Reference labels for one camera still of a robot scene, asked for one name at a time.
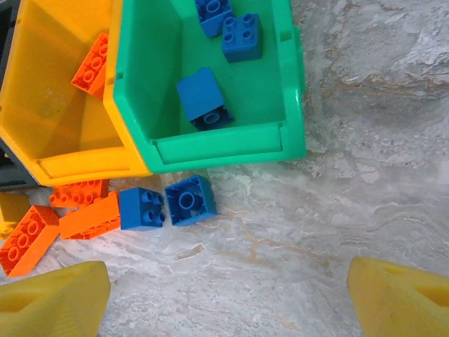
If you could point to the blue lego brick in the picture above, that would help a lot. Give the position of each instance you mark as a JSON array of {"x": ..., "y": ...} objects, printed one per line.
[
  {"x": 205, "y": 196},
  {"x": 242, "y": 38},
  {"x": 210, "y": 15},
  {"x": 198, "y": 91},
  {"x": 135, "y": 210}
]

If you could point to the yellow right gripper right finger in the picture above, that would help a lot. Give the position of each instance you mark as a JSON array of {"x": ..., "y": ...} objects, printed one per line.
[{"x": 396, "y": 302}]

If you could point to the orange lego brick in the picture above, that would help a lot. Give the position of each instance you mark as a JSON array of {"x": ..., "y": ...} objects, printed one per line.
[
  {"x": 77, "y": 193},
  {"x": 28, "y": 238},
  {"x": 91, "y": 70},
  {"x": 87, "y": 214}
]

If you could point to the yellow plastic bin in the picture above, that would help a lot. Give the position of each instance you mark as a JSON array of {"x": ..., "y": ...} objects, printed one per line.
[{"x": 42, "y": 87}]

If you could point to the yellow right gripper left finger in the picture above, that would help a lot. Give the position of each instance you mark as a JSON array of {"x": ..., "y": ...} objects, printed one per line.
[{"x": 52, "y": 302}]

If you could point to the green plastic bin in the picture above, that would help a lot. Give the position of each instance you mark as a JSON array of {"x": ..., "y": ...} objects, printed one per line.
[{"x": 252, "y": 105}]

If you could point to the yellow lego brick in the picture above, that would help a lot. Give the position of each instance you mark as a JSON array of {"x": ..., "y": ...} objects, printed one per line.
[{"x": 12, "y": 210}]

